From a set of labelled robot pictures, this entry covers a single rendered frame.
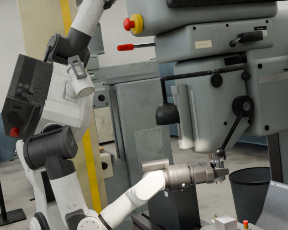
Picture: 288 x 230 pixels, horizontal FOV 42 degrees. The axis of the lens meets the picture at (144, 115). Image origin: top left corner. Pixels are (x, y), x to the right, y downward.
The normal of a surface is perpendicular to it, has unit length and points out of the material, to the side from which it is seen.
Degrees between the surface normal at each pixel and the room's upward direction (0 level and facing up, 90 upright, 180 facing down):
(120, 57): 90
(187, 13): 90
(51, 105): 58
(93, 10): 99
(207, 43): 90
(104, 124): 90
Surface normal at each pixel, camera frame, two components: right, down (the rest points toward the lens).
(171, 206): -0.81, 0.18
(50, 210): 0.61, 0.08
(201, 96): -0.43, 0.15
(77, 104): 0.44, -0.52
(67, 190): 0.18, 0.00
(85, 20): 0.19, 0.22
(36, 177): 0.57, -0.16
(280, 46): 0.41, 0.04
